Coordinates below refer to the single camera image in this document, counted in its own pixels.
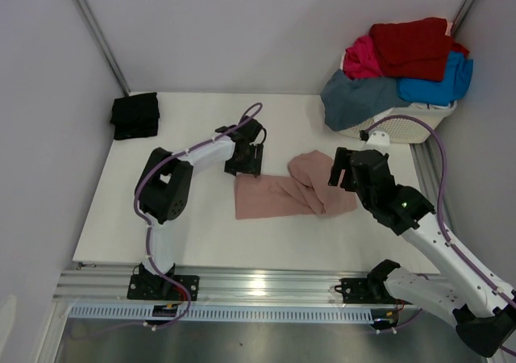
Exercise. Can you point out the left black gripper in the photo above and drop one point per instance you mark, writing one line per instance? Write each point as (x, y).
(253, 166)

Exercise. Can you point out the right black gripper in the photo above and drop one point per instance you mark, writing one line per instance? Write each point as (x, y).
(341, 162)

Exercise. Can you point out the pink t shirt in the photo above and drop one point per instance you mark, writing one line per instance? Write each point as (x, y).
(304, 191)

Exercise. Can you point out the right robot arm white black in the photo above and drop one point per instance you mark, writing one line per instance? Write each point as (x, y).
(476, 302)

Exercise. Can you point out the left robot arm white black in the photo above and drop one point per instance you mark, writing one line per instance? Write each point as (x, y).
(162, 192)

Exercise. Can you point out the white laundry basket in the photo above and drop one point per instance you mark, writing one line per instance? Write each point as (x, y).
(402, 131)

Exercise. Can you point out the grey blue t shirt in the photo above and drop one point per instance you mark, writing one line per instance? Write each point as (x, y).
(348, 103)

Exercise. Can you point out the white t shirt in basket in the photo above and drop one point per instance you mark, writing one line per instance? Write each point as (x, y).
(433, 107)

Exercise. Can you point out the magenta t shirt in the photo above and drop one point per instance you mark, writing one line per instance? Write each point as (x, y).
(360, 60)

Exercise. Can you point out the folded black t shirt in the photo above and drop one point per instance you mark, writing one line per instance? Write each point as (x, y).
(135, 116)

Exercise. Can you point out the dark red t shirt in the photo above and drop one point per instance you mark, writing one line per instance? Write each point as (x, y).
(417, 49)

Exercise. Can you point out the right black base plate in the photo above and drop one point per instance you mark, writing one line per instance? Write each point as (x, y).
(362, 290)

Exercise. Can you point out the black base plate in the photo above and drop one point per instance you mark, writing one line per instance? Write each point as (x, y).
(362, 290)
(154, 288)

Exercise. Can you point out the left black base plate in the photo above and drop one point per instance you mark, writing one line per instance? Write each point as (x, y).
(154, 288)

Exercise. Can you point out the white slotted cable duct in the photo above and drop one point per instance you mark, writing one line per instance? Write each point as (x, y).
(222, 313)

